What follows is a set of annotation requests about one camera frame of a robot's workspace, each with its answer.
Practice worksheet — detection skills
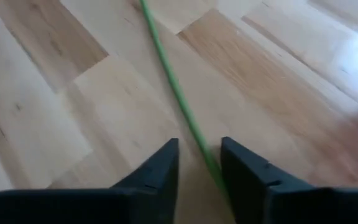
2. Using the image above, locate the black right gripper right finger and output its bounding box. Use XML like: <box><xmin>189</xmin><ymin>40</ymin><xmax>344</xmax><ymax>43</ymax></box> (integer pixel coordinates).
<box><xmin>221</xmin><ymin>136</ymin><xmax>358</xmax><ymax>224</ymax></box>

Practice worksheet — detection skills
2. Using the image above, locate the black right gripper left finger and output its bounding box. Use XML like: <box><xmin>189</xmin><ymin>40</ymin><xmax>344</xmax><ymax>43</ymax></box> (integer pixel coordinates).
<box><xmin>0</xmin><ymin>138</ymin><xmax>180</xmax><ymax>224</ymax></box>

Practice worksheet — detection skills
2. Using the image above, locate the red artificial tulip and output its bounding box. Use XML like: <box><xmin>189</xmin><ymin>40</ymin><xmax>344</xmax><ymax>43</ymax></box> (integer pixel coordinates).
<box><xmin>138</xmin><ymin>0</ymin><xmax>229</xmax><ymax>200</ymax></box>

